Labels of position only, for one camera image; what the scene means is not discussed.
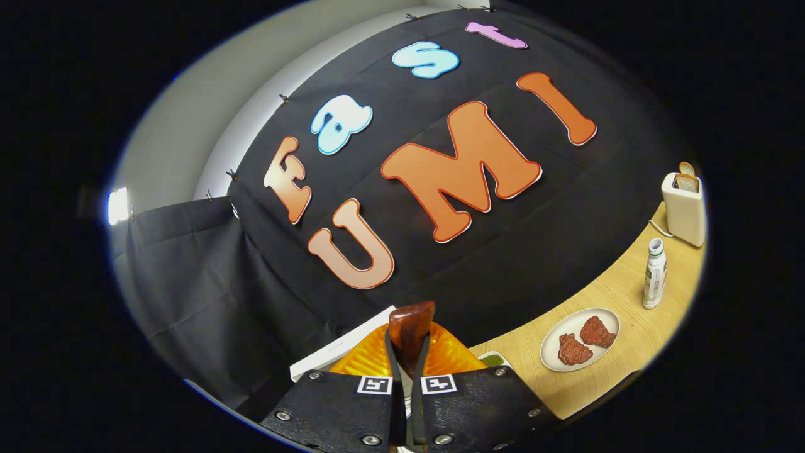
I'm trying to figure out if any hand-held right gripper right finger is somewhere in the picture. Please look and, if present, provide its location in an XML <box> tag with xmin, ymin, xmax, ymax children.
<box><xmin>410</xmin><ymin>321</ymin><xmax>560</xmax><ymax>451</ymax></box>

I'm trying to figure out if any white oval plate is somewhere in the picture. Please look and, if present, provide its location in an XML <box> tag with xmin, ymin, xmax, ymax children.
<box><xmin>540</xmin><ymin>307</ymin><xmax>621</xmax><ymax>373</ymax></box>

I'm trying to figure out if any black backdrop cloth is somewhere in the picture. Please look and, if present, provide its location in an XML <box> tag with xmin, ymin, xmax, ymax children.
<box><xmin>110</xmin><ymin>6</ymin><xmax>699</xmax><ymax>410</ymax></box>

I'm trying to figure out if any small white dish with greens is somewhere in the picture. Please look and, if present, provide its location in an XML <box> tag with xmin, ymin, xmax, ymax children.
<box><xmin>478</xmin><ymin>351</ymin><xmax>513</xmax><ymax>372</ymax></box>

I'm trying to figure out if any white rice cooker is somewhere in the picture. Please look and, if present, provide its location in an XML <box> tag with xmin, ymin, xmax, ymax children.
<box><xmin>289</xmin><ymin>306</ymin><xmax>397</xmax><ymax>383</ymax></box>

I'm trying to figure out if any white plastic bottle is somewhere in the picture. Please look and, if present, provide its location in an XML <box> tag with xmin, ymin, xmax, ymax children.
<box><xmin>643</xmin><ymin>238</ymin><xmax>667</xmax><ymax>310</ymax></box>

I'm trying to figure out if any cream toaster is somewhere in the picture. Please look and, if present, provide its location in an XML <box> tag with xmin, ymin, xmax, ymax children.
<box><xmin>661</xmin><ymin>171</ymin><xmax>706</xmax><ymax>247</ymax></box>

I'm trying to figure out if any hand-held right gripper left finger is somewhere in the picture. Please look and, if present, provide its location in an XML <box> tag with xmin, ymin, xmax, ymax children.
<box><xmin>261</xmin><ymin>324</ymin><xmax>406</xmax><ymax>451</ymax></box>

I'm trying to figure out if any red meat piece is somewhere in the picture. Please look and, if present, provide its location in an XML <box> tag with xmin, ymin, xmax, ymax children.
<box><xmin>580</xmin><ymin>316</ymin><xmax>617</xmax><ymax>349</ymax></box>
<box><xmin>558</xmin><ymin>333</ymin><xmax>594</xmax><ymax>366</ymax></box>

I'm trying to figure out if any brown wooden spoon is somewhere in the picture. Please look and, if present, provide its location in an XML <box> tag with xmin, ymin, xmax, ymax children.
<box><xmin>388</xmin><ymin>301</ymin><xmax>436</xmax><ymax>378</ymax></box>

